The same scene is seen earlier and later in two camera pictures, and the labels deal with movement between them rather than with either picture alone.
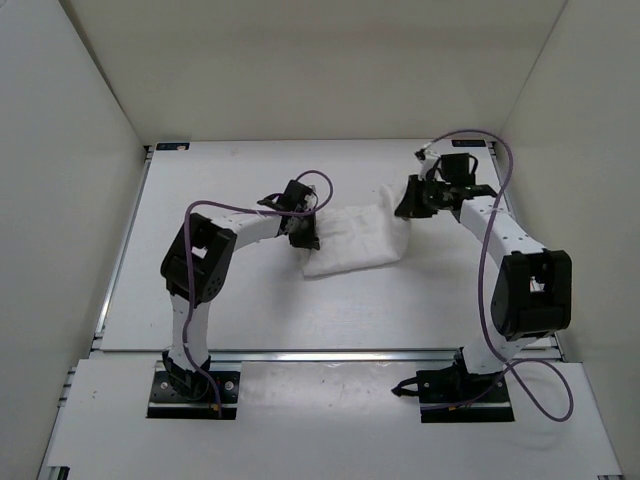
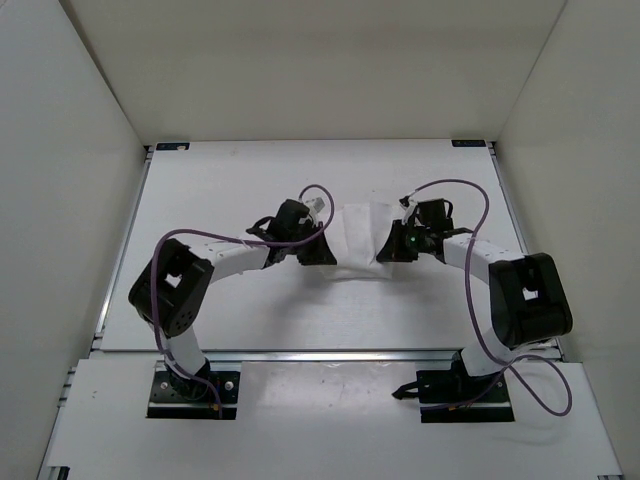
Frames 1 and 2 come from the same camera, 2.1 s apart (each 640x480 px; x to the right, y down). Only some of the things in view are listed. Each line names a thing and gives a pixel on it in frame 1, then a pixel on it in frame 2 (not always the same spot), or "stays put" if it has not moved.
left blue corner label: [173, 146] stays put
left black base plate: [166, 403] stays put
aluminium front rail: [316, 356] stays put
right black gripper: [409, 205] -> [392, 250]
